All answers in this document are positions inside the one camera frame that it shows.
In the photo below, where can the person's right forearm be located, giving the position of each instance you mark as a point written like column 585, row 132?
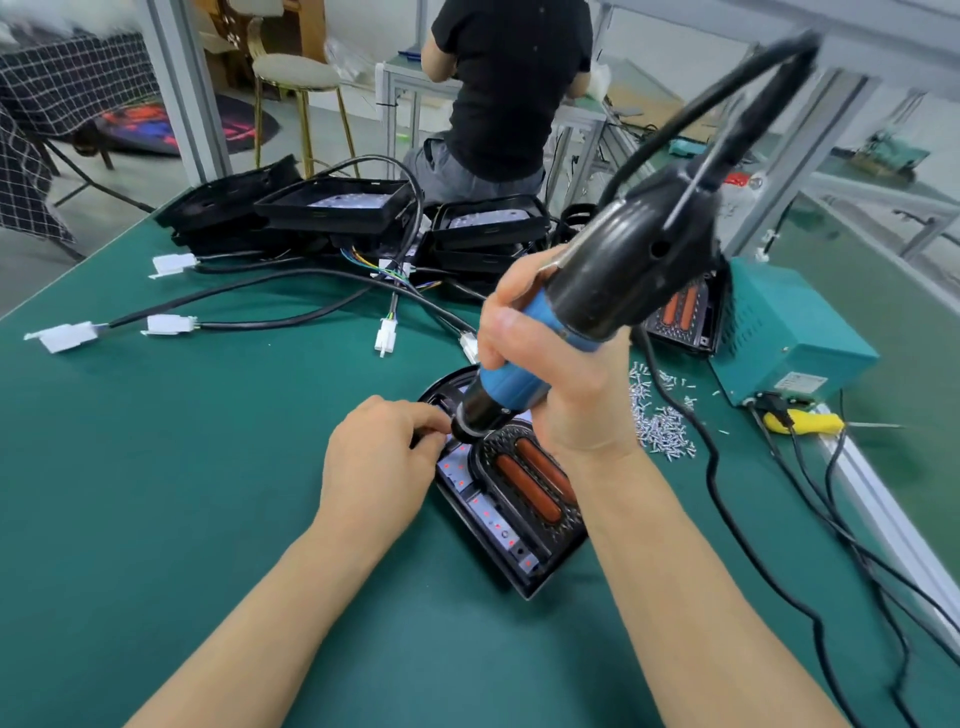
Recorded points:
column 705, row 600

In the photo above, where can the person's right hand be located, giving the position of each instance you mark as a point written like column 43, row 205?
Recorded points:
column 593, row 398

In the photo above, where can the teal power supply box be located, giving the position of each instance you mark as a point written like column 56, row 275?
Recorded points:
column 788, row 345

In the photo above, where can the black checked cloth table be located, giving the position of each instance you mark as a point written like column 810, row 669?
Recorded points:
column 60, row 105

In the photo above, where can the aluminium shelf frame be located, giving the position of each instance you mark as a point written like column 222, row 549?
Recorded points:
column 840, row 30

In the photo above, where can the blue black electric screwdriver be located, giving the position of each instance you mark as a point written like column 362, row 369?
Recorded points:
column 645, row 248

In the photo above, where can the green workbench white legs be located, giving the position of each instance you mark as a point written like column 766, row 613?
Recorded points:
column 900, row 183

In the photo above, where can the black cover orange strips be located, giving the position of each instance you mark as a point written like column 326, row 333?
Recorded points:
column 528, row 483
column 683, row 311

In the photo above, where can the heap of small silver screws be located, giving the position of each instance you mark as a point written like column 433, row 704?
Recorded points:
column 660, row 423

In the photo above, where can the stack of unassembled lamp housings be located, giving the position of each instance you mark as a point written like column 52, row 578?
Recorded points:
column 300, row 218

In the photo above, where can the person's left hand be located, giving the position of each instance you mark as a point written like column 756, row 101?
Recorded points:
column 375, row 465

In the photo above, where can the lamp unit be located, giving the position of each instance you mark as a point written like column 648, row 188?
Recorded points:
column 480, row 518

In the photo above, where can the round beige stool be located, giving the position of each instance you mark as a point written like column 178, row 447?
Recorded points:
column 300, row 75

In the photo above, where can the colourful round rug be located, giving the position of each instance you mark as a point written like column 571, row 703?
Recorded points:
column 188, row 123

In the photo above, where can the yellow plug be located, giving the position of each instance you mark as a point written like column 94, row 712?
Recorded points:
column 810, row 423

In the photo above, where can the person's left forearm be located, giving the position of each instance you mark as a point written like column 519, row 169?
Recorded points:
column 255, row 645

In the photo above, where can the small green workbench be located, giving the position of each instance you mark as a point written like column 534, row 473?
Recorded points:
column 398, row 75

